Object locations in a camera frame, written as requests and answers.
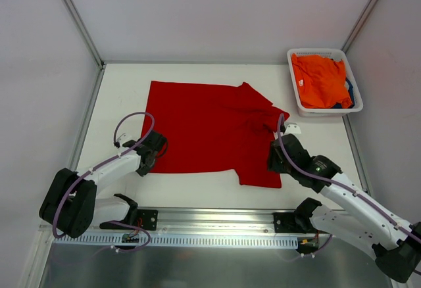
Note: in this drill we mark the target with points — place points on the white plastic laundry basket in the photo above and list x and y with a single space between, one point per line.
337 55

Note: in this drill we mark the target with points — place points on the white slotted cable duct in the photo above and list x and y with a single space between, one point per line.
184 240

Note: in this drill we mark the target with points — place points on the red polo shirt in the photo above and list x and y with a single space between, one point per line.
214 128

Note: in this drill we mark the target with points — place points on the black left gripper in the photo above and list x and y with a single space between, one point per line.
157 142

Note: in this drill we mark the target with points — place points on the aluminium mounting rail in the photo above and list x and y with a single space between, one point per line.
213 219

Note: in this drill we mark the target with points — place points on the aluminium frame post left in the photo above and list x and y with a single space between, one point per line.
83 31

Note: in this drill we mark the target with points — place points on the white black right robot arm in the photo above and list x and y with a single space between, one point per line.
392 242

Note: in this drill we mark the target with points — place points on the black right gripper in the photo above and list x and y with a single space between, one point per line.
276 160

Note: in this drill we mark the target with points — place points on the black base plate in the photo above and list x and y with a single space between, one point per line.
290 222
143 218

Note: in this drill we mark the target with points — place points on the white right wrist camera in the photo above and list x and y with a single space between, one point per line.
292 128

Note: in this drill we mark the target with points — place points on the aluminium frame post right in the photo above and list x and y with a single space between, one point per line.
359 24

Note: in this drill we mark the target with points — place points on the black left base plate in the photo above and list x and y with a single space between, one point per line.
143 218

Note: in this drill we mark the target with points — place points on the aluminium frame post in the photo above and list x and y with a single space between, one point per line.
83 31
359 24

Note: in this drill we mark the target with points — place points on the blue t shirt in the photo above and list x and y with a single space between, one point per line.
349 88

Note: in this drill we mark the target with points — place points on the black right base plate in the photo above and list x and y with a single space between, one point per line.
290 222

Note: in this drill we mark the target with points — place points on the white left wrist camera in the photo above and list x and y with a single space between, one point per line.
122 139

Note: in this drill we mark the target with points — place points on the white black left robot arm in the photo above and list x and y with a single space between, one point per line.
71 205

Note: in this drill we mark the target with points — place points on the orange t shirt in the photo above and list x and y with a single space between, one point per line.
320 81

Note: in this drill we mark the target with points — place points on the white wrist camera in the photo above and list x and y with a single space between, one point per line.
122 139
292 128

